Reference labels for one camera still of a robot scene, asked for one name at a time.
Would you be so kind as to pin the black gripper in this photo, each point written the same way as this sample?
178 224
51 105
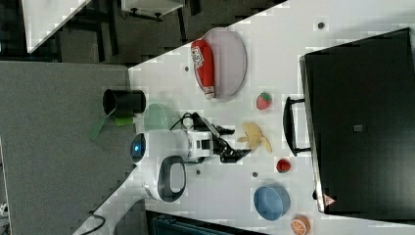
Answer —
226 153

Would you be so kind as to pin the yellow plush peeled banana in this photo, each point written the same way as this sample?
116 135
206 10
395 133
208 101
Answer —
254 137

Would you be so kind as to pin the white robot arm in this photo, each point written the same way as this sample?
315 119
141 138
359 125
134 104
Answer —
161 155

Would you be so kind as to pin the plush strawberry with green top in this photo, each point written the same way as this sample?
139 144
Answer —
263 101

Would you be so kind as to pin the small red plush strawberry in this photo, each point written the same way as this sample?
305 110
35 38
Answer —
283 166

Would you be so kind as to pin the blue bowl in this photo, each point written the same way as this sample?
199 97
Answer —
271 201

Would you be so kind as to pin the green oval colander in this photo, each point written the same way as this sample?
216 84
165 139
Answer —
159 116

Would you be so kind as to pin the grey round plate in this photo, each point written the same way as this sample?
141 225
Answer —
230 62

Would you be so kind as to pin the red plush ketchup bottle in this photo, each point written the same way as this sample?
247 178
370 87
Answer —
202 57

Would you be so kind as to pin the plush orange slice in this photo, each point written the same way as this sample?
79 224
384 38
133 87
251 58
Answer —
300 225

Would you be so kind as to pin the blue crate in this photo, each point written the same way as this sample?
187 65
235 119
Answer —
168 225

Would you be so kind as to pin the black cylinder utensil holder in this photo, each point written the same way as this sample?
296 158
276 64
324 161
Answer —
124 103

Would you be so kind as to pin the black toaster oven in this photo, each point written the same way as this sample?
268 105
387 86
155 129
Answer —
360 115

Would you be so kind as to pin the white cabinet on wheels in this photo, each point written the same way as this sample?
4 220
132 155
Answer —
150 9

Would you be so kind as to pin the white side table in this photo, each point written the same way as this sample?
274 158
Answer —
42 18

